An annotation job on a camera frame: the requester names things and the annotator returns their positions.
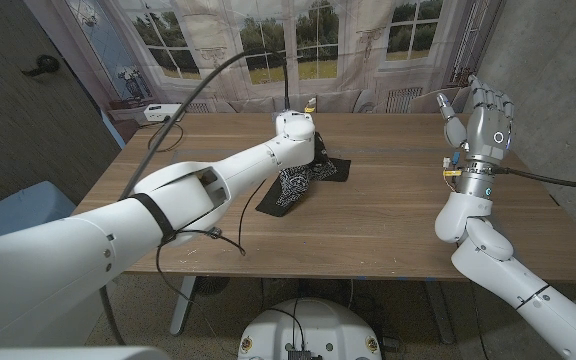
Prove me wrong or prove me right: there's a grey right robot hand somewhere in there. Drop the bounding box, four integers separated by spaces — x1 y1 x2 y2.
436 74 515 200

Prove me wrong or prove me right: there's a black paisley bandana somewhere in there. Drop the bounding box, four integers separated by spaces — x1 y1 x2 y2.
255 132 352 218

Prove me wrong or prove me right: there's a printed window backdrop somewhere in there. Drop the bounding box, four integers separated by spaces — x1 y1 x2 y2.
65 0 507 115

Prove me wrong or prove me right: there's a grey metal table leg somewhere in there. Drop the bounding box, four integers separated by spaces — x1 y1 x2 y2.
423 280 457 345
169 275 197 335

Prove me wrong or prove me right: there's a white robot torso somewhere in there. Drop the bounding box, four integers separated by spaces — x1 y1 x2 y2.
237 297 383 360

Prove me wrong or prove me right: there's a white power box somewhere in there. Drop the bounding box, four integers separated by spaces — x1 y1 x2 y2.
143 103 184 123

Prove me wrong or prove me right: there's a blue plastic bin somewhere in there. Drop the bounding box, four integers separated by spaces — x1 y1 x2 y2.
0 180 77 241

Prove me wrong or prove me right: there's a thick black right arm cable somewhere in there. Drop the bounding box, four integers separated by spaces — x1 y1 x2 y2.
490 166 576 195

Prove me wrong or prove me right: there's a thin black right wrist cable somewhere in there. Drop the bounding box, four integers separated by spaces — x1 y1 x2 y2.
470 282 489 360

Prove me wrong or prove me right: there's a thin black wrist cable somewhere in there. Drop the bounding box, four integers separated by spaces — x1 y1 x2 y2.
155 179 268 304
470 282 489 360

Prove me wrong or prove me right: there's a thin black left wrist cable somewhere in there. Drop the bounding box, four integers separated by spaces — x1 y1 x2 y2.
155 179 268 304

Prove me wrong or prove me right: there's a black looped power cable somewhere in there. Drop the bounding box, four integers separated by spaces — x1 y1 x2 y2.
147 119 185 153

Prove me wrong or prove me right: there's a black door handle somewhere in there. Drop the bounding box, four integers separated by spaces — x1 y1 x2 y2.
21 54 61 78

